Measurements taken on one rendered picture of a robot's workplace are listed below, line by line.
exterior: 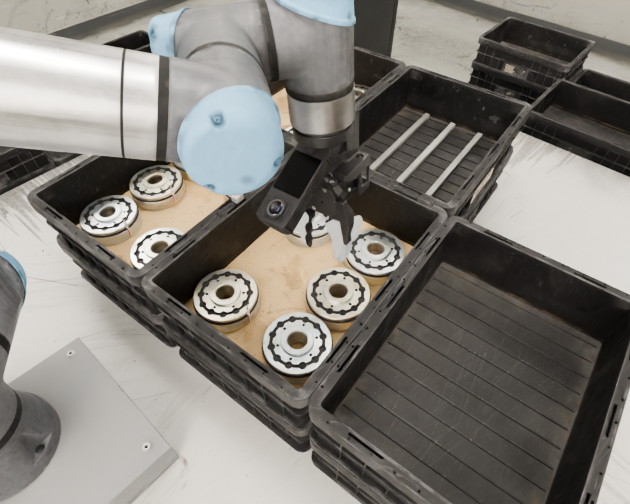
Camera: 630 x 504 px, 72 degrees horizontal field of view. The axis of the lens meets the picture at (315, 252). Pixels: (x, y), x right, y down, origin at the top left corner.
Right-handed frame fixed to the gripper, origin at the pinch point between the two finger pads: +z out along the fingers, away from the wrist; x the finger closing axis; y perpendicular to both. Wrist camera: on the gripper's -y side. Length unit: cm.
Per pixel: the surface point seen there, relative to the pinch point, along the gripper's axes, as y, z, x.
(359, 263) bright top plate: 7.2, 8.3, -1.9
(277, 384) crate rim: -19.1, 2.1, -7.3
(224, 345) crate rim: -19.2, 1.3, 1.4
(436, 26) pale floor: 299, 83, 117
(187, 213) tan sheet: -0.2, 8.3, 33.2
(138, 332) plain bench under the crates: -20.5, 21.7, 30.0
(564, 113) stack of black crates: 144, 46, -8
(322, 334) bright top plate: -7.1, 9.0, -4.7
